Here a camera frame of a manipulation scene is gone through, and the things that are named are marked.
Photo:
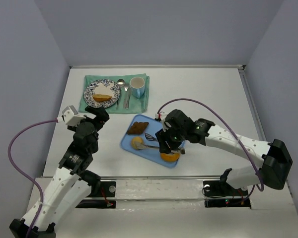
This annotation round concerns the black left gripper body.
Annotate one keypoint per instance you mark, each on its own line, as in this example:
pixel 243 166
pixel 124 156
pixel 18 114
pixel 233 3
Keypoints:
pixel 99 115

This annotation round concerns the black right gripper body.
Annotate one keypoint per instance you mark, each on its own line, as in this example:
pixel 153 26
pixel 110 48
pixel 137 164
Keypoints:
pixel 165 143

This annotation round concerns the sliced baguette bread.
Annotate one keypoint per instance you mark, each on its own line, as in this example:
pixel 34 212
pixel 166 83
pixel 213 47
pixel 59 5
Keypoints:
pixel 101 98

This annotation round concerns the small round bun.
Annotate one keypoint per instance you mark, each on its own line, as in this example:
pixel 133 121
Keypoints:
pixel 137 143

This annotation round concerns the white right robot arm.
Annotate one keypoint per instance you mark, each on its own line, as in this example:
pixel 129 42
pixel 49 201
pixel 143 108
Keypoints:
pixel 270 162

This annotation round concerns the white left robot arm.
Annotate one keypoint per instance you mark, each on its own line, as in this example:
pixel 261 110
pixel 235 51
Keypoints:
pixel 71 183

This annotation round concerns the blue plastic tray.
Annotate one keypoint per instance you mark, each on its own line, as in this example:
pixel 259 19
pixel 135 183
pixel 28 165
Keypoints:
pixel 148 153

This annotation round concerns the blue floral plate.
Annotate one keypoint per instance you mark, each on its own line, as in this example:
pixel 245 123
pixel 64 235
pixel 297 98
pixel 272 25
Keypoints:
pixel 102 86

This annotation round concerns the green cloth napkin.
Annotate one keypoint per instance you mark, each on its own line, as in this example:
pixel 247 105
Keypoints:
pixel 136 106

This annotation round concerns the orange bagel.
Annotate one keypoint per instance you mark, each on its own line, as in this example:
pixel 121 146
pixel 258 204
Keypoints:
pixel 173 157

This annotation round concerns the metal fork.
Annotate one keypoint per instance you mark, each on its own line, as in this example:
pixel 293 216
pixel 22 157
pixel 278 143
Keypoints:
pixel 126 96

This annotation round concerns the dark chocolate croissant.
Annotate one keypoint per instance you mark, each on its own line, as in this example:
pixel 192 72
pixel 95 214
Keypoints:
pixel 137 128

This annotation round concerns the metal spoon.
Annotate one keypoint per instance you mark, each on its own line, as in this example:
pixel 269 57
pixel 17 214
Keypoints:
pixel 121 84

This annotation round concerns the light blue mug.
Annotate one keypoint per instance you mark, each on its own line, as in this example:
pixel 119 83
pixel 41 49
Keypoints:
pixel 137 85

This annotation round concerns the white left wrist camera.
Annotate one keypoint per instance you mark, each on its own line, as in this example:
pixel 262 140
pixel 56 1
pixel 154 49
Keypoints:
pixel 71 117

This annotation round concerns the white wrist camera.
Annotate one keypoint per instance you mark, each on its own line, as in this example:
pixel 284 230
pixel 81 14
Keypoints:
pixel 161 117
pixel 71 117

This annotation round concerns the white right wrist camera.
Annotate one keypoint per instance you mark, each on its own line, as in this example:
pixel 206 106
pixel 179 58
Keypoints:
pixel 161 117

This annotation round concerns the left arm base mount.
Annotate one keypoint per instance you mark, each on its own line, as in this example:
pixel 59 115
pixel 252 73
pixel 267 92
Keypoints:
pixel 101 197

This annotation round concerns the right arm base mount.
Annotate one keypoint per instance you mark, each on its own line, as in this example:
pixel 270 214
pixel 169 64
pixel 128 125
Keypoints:
pixel 219 194

